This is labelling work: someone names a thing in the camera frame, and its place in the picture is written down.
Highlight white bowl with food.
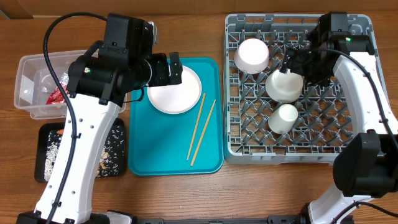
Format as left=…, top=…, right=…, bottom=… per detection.
left=266, top=70, right=303, bottom=103

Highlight white cup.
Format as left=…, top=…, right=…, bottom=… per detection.
left=268, top=104, right=299, bottom=134

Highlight pink shallow bowl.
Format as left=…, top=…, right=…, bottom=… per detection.
left=234, top=38, right=269, bottom=74

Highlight red snack wrapper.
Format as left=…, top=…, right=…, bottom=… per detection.
left=46, top=73, right=69, bottom=105

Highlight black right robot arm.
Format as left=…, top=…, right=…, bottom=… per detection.
left=280, top=34, right=397, bottom=223

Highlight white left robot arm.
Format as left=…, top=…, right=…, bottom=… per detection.
left=17, top=14, right=182, bottom=223

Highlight grey dishwasher rack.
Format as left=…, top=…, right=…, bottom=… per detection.
left=223, top=13, right=398, bottom=166

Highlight pink plate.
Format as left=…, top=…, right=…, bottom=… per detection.
left=147, top=66, right=202, bottom=114

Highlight teal plastic tray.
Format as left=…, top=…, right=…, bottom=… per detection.
left=128, top=57, right=224, bottom=176

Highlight spilled rice and food scraps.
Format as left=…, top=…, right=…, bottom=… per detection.
left=43, top=124, right=126, bottom=182

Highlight clear plastic bin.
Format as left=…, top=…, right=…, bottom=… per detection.
left=14, top=50, right=85, bottom=119

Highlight black tray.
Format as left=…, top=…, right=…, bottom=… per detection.
left=34, top=118, right=127, bottom=183

